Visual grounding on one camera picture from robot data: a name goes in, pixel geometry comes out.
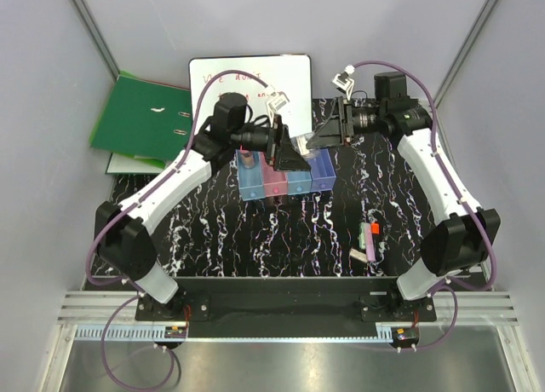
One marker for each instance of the pink eraser bar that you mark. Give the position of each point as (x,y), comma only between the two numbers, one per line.
(370,249)

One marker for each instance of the green ring binder folder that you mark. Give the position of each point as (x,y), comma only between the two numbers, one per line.
(144,119)

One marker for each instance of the aluminium rail frame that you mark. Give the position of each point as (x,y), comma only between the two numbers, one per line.
(475,344)

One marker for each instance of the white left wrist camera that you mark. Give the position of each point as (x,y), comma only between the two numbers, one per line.
(276,101)

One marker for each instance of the pink capped glitter jar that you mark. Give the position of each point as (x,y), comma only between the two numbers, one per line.
(247,159)

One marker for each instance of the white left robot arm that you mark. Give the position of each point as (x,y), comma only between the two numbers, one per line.
(123,232)

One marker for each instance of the black marble pattern mat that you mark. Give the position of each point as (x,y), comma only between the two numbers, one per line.
(212,232)

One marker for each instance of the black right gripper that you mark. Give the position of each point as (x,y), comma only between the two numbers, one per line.
(338,129)

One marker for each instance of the clear round glitter container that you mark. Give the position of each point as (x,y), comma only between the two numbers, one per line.
(300,143)

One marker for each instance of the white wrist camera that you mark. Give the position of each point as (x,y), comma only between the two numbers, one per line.
(344,82)
(276,101)

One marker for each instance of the white small eraser block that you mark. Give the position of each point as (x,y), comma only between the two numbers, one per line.
(358,255)

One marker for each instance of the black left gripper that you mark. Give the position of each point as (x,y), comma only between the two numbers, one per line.
(280,151)

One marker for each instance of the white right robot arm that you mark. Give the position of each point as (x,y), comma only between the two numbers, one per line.
(464,231)

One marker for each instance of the light blue plastic bin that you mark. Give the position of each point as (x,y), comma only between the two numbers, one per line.
(250,182)

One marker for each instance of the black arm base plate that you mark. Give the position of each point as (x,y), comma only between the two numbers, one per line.
(290,309)

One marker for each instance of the pink plastic bin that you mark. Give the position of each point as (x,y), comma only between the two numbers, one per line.
(274,182)

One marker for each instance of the white dry-erase board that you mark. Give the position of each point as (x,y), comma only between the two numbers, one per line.
(254,77)

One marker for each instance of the orange small cube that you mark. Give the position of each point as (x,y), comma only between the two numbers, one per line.
(375,228)

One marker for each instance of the green white paper booklet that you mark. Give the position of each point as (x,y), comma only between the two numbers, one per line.
(123,165)

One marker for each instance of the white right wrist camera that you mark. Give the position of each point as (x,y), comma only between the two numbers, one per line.
(344,82)

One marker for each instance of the purple plastic bin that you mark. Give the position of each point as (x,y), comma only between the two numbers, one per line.
(322,172)

